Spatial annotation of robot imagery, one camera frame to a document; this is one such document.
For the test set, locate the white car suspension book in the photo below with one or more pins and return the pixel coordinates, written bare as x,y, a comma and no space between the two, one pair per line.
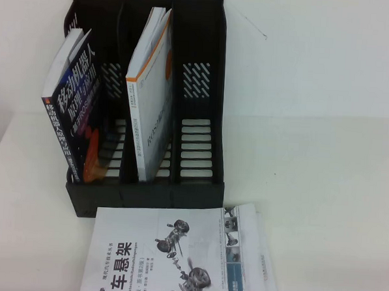
144,231

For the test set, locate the black three-slot book stand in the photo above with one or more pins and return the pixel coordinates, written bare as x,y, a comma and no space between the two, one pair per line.
195,197

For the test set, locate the white orange ROS book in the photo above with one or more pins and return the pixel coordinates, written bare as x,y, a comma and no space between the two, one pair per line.
150,117

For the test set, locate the white autonomous driving book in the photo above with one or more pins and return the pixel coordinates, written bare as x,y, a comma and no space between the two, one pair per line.
262,224

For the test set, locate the dark blue mobile robot book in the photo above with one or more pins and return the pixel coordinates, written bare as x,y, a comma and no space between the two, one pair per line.
76,90

